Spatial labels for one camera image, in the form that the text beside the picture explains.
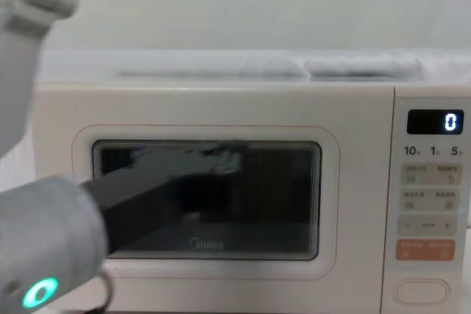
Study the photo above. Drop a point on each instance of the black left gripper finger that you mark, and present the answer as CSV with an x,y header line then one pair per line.
x,y
224,146

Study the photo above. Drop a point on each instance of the cream microwave oven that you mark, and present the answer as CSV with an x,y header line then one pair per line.
x,y
235,108

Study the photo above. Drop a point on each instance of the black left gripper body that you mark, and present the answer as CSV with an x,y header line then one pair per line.
x,y
147,203

